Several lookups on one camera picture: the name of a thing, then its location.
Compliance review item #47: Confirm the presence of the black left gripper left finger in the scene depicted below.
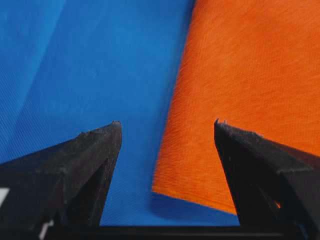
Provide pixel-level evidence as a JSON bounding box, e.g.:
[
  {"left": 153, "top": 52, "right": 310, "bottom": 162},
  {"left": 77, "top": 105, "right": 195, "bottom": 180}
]
[{"left": 0, "top": 121, "right": 122, "bottom": 240}]

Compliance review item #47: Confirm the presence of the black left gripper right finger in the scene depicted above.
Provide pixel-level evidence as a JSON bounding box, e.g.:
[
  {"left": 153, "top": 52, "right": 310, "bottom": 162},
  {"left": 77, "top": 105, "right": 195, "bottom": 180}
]
[{"left": 214, "top": 121, "right": 320, "bottom": 240}]

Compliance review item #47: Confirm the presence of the orange towel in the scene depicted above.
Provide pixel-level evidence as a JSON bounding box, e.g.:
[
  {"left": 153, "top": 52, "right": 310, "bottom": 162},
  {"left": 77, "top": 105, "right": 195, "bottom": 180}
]
[{"left": 151, "top": 0, "right": 320, "bottom": 214}]

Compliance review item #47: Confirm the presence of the blue table cloth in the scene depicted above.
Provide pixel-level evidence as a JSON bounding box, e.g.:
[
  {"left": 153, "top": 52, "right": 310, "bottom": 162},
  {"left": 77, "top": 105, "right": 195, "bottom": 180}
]
[{"left": 0, "top": 0, "right": 239, "bottom": 226}]

